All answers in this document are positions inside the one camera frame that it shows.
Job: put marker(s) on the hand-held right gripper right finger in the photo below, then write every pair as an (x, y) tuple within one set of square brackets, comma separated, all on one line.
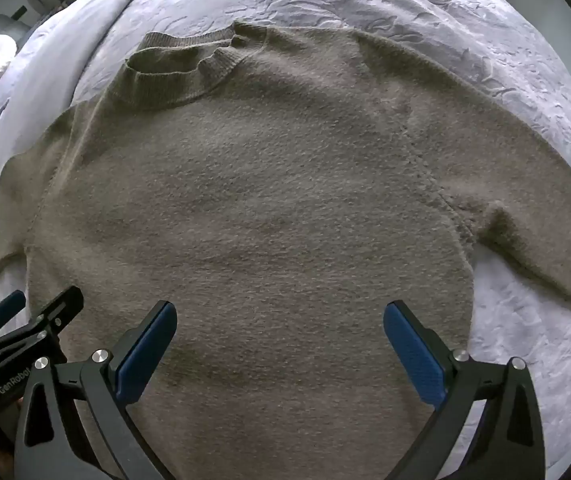
[(415, 355)]

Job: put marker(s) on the pale grey comforter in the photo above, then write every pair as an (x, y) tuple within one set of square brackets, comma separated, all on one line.
[(65, 50)]

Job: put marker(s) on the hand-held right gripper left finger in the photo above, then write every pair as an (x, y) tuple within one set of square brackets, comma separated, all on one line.
[(145, 350)]

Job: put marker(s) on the olive knit sweater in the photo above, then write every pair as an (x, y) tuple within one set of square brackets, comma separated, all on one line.
[(265, 210)]

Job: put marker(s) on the small black wall fitting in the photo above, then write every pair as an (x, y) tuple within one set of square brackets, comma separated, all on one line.
[(19, 11)]

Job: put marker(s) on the grey embossed blanket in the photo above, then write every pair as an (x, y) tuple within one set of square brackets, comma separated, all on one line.
[(415, 10)]

